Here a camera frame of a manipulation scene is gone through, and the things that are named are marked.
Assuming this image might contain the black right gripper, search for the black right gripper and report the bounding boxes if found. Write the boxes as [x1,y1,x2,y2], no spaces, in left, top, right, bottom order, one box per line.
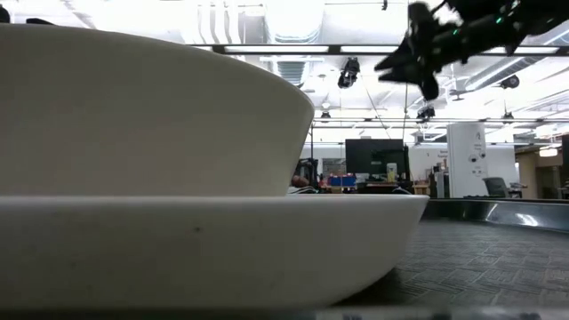
[374,1,488,102]

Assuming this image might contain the beige bowl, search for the beige bowl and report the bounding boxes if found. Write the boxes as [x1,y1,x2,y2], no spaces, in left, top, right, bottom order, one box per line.
[0,23,316,198]

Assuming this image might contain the white plate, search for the white plate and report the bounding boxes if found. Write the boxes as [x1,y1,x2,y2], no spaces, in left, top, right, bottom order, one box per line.
[0,193,430,311]

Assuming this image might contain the white column with devices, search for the white column with devices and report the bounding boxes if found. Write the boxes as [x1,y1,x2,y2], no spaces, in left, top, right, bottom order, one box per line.
[445,121,489,199]

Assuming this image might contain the black monitor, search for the black monitor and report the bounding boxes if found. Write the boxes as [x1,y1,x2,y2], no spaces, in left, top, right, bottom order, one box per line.
[345,138,411,182]

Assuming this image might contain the grey office chair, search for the grey office chair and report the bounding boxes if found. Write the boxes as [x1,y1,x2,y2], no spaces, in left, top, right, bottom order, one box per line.
[483,176,512,199]

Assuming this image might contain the blue storage bins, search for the blue storage bins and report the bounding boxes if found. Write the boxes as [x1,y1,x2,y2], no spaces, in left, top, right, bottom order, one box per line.
[327,173,357,188]

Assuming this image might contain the silver ventilation duct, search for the silver ventilation duct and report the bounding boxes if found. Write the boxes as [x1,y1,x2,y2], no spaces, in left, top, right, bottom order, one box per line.
[262,0,326,88]

